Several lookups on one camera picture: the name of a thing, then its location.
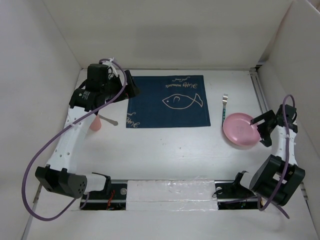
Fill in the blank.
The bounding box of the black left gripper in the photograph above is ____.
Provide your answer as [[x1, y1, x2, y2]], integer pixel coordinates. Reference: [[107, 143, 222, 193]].
[[101, 70, 140, 104]]

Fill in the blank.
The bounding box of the pink plastic plate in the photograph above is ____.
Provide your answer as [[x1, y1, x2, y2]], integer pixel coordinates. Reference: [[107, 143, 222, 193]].
[[222, 112, 260, 147]]

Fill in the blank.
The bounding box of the dark blue cloth placemat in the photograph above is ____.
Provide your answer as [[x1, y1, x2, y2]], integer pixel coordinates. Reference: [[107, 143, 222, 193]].
[[126, 75, 211, 129]]

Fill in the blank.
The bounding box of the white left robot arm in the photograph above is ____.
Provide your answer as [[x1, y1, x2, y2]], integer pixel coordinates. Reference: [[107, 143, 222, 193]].
[[35, 64, 139, 199]]

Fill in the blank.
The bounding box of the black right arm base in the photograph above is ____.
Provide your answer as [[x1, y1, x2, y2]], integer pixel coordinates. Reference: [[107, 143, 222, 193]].
[[212, 171, 258, 210]]

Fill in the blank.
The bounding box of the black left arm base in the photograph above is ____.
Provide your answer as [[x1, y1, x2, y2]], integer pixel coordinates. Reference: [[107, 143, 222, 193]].
[[79, 180, 128, 211]]

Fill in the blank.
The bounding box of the pink plastic cup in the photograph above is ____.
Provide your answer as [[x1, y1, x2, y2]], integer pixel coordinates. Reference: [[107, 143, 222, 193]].
[[89, 115, 102, 132]]

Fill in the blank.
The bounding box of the fork with green handle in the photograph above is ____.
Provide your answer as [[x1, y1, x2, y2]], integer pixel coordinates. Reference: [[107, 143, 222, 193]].
[[221, 93, 228, 126]]

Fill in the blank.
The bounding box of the aluminium rail front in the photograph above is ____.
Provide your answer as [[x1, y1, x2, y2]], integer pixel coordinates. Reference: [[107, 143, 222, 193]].
[[82, 178, 263, 201]]

